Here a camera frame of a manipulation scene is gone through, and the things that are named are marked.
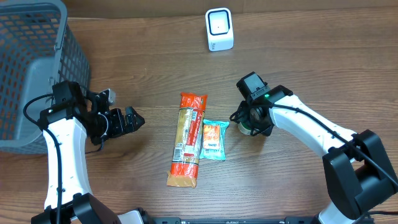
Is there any small orange snack box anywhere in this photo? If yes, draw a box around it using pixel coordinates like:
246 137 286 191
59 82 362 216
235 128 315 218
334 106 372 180
203 124 220 150

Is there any long red orange spaghetti pack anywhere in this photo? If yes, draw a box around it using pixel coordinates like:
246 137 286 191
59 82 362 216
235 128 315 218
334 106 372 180
167 92 208 188

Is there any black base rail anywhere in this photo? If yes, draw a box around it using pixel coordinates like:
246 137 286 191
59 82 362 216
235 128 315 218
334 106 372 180
144 217 319 224

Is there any grey plastic mesh basket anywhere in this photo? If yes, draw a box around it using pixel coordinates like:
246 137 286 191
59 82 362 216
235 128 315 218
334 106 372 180
1 0 91 154

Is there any white barcode scanner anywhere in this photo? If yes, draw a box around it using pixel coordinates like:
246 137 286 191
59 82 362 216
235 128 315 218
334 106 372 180
205 7 234 52

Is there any green lid white jar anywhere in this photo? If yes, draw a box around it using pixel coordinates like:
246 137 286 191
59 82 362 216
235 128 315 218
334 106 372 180
238 120 258 136

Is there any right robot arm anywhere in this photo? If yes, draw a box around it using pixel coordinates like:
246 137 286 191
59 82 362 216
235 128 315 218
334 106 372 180
230 72 397 223

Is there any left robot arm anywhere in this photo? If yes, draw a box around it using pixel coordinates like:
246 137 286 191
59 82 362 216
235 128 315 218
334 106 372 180
31 81 154 224

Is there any teal orange snack packet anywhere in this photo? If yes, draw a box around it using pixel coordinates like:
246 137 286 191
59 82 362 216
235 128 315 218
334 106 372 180
200 119 229 161

